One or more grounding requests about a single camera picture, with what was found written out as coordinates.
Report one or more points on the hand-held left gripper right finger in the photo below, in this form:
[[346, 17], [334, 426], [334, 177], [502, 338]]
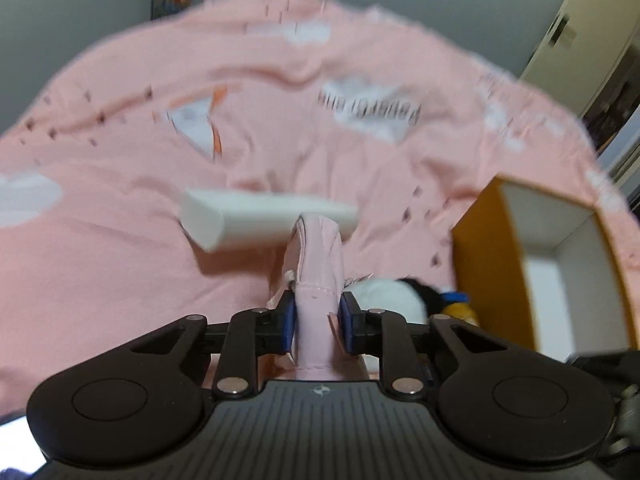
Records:
[[350, 327]]

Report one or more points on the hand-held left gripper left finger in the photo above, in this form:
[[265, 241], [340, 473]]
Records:
[[289, 325]]

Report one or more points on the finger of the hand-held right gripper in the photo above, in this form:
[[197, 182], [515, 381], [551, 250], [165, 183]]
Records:
[[615, 362]]

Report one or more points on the white plush with black hat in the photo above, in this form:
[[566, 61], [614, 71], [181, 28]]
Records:
[[385, 297]]

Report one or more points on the pink fabric pouch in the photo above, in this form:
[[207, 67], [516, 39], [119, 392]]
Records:
[[315, 270]]

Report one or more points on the long white box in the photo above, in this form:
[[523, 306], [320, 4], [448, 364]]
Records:
[[250, 215]]

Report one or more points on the orange cardboard box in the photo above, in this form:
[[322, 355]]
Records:
[[485, 270]]

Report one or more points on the pink printed blanket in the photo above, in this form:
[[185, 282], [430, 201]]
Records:
[[125, 185]]

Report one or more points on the cream door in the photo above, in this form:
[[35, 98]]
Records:
[[590, 10]]

